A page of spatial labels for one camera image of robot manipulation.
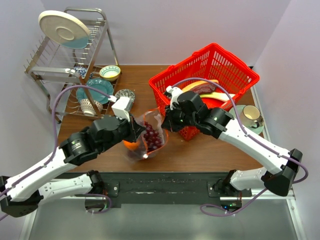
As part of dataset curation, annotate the white green leek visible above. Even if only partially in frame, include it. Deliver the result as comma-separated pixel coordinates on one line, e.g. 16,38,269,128
200,92,235,102

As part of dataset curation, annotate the mint green saucer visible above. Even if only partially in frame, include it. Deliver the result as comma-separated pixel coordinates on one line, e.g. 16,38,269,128
229,105,265,135

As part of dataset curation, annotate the aluminium frame rail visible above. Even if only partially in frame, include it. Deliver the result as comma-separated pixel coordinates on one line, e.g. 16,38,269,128
244,66,307,240

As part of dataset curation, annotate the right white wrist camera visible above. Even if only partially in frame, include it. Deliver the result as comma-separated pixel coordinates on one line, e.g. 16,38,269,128
164,85,183,110

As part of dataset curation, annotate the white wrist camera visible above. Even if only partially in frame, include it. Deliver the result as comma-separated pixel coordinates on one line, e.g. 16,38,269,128
111,96,132,121
164,85,183,110

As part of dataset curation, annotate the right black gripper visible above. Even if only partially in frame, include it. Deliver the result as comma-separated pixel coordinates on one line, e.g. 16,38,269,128
162,101,198,133

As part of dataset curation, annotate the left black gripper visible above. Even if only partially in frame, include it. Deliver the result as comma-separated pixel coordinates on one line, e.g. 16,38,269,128
99,111,146,153

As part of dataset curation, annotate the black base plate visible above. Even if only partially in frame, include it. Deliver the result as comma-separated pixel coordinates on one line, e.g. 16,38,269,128
74,171,252,210

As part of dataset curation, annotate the large white blue plate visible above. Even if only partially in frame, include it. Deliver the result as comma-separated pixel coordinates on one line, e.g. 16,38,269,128
38,10,91,49

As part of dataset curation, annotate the purple grape bunch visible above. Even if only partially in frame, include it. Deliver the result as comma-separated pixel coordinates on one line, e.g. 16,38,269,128
143,122,163,152
127,149,148,162

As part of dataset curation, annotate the black white patterned bowl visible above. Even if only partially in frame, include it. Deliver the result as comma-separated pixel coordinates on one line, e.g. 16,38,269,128
114,89,136,105

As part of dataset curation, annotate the cream enamel mug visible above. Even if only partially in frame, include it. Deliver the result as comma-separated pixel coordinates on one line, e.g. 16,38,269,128
239,105,264,129

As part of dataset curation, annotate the red plastic shopping basket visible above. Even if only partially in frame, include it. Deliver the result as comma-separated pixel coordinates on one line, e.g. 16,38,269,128
148,42,261,141

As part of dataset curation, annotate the yellow rimmed teal bowl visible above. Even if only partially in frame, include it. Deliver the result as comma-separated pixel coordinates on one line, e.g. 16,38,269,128
99,65,121,82

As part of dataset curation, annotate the patterned bowl in rack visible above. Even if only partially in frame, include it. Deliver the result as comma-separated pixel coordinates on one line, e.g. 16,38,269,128
80,99,103,117

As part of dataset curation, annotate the orange fruit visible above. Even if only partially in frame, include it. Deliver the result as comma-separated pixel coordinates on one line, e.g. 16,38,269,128
123,140,140,151

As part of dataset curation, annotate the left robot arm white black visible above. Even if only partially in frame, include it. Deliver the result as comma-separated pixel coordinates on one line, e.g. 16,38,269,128
0,115,146,218

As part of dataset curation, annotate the blue patterned dish in rack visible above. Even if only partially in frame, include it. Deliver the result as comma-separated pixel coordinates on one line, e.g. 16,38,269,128
73,64,88,80

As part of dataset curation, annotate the metal dish rack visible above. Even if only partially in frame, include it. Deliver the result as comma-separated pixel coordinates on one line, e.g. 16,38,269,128
25,7,115,123

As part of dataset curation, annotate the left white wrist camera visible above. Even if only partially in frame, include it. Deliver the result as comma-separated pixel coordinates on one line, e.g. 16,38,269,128
111,96,132,121

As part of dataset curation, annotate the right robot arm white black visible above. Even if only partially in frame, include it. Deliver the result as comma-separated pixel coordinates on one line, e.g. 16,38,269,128
161,86,303,197

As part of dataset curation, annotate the clear zip top bag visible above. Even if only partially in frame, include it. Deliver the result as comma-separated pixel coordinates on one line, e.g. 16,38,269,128
122,107,169,162

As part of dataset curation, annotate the teal scalloped plate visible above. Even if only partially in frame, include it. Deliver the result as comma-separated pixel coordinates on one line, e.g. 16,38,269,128
76,78,114,105

